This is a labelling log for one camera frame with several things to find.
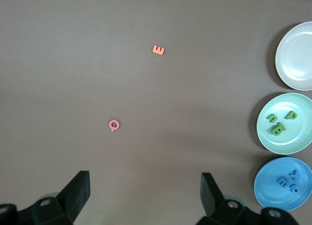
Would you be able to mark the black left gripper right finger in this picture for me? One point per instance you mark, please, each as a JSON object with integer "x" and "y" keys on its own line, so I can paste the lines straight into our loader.
{"x": 212, "y": 200}

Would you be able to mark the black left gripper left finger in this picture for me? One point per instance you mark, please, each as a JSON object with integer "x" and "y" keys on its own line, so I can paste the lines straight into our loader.
{"x": 70, "y": 200}

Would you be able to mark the blue foam letter E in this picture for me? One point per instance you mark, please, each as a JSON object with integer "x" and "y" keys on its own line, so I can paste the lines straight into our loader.
{"x": 282, "y": 182}

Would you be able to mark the blue foam number 9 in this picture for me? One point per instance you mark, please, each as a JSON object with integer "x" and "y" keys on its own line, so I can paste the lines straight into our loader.
{"x": 293, "y": 188}

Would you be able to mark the blue foam letter X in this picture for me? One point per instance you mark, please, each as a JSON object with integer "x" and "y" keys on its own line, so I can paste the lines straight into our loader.
{"x": 294, "y": 175}

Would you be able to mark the green foam letter B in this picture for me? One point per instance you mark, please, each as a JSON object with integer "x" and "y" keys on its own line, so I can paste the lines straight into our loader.
{"x": 279, "y": 128}

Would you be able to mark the green foam letter U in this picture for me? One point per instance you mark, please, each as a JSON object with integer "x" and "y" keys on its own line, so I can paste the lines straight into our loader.
{"x": 272, "y": 118}

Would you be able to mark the green foam letter P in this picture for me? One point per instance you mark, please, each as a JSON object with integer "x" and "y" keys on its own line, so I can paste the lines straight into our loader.
{"x": 290, "y": 115}

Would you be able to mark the blue plate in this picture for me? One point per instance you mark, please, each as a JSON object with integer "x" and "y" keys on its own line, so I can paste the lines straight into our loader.
{"x": 270, "y": 193}

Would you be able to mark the light green plate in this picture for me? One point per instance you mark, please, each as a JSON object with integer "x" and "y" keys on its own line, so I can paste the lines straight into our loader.
{"x": 268, "y": 137}

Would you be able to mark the red foam letter G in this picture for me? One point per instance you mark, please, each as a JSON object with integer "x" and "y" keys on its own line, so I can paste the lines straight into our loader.
{"x": 111, "y": 124}

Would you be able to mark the brown table cover sheet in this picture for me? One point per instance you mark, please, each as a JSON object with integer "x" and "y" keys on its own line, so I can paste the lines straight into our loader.
{"x": 97, "y": 64}

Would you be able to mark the orange foam letter E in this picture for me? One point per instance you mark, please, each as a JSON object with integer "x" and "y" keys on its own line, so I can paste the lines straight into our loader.
{"x": 158, "y": 50}

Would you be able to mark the cream plate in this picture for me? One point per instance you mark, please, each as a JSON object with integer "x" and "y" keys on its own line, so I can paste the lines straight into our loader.
{"x": 297, "y": 59}

